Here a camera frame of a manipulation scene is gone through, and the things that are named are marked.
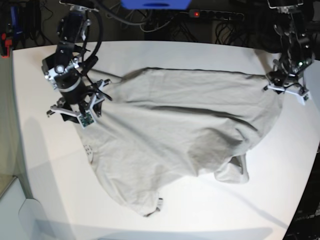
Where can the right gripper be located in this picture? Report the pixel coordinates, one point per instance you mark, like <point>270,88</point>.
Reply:
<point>83,98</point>

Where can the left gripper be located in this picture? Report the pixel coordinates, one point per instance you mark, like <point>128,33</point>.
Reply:
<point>287,83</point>

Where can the beige t-shirt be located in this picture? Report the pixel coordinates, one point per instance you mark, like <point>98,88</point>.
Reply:
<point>165,124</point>

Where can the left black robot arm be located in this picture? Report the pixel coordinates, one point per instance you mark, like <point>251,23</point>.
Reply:
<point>296,53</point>

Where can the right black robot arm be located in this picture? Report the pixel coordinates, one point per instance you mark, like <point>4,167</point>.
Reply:
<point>67,69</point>

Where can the red and blue clamp tool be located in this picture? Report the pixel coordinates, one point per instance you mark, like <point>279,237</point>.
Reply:
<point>8,28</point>

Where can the black power strip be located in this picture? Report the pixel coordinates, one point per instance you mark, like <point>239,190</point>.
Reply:
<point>216,15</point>

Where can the blue plastic bin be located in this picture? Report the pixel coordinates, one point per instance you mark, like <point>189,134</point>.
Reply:
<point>155,4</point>

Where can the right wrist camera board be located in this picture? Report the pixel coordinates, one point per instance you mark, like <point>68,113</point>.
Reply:
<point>86,119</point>

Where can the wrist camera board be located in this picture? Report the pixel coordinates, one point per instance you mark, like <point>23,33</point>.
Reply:
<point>305,98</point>
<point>86,119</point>

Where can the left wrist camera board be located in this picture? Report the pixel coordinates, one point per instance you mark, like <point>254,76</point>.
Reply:
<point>305,98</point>

